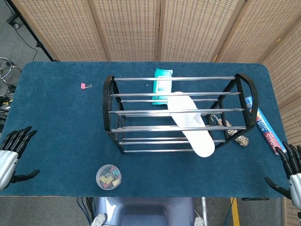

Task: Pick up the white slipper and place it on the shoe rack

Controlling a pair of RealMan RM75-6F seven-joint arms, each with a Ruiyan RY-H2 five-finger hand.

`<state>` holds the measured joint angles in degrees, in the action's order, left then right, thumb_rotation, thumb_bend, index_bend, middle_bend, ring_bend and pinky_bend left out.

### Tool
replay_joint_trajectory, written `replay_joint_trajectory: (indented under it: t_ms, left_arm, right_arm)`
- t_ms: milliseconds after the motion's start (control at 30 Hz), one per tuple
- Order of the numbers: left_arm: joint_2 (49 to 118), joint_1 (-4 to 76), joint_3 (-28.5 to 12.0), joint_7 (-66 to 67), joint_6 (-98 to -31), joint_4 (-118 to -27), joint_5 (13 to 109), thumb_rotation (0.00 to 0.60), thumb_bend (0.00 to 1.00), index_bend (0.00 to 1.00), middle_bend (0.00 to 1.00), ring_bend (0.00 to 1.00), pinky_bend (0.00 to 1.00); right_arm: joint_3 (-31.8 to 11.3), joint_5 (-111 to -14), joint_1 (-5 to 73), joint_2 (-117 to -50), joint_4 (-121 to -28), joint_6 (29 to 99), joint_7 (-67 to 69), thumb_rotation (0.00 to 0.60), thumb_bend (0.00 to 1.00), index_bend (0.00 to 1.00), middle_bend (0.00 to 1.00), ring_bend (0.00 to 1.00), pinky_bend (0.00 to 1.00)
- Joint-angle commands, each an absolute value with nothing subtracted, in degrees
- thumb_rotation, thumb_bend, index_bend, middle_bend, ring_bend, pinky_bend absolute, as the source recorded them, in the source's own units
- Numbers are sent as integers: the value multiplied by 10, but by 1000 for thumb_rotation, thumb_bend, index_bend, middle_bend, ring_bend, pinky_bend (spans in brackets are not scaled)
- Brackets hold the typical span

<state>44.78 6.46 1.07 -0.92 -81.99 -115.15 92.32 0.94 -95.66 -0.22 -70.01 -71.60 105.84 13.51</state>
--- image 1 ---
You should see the white slipper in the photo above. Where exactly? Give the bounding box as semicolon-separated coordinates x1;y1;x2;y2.
166;91;215;158

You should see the beige rope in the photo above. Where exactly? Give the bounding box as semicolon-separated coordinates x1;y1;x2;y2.
210;114;250;147

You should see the black chrome shoe rack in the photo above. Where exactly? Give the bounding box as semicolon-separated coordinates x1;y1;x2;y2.
102;73;259;154

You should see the clear jar of binder clips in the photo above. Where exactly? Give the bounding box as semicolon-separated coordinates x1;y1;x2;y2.
95;164;123;190

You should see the blue grey robot torso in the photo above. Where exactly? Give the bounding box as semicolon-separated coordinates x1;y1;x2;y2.
90;196;205;226

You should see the chrome metal stand base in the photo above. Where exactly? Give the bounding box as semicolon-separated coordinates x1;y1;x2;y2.
0;57;22;81

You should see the teal wet wipes pack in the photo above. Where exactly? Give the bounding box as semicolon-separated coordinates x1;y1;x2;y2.
151;68;174;106

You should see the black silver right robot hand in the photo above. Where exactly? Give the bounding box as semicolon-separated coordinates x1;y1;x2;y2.
264;141;301;212

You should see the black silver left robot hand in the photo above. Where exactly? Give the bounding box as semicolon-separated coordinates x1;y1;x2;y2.
0;126;40;190

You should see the woven bamboo folding screen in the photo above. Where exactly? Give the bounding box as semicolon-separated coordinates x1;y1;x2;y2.
10;0;301;226

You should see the blue carpet table mat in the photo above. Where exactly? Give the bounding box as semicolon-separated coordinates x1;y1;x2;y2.
0;61;297;198

